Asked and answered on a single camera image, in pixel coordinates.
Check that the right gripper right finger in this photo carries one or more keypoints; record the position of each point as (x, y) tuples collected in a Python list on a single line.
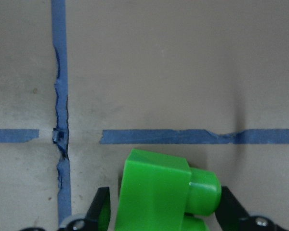
[(232, 216)]

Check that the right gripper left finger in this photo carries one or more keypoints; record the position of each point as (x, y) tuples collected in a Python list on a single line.
[(97, 217)]

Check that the green toy block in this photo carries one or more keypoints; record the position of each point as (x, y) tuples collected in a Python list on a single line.
[(161, 192)]

